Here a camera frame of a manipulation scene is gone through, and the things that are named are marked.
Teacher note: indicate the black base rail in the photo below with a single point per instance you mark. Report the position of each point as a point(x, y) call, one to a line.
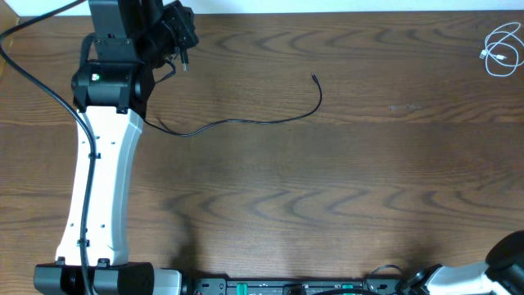
point(202, 283)

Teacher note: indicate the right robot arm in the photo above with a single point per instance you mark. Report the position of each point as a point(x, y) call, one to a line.
point(501, 273)

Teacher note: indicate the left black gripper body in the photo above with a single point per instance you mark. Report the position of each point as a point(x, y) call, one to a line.
point(180, 24)

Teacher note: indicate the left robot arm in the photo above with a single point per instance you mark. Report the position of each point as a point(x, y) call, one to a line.
point(111, 89)

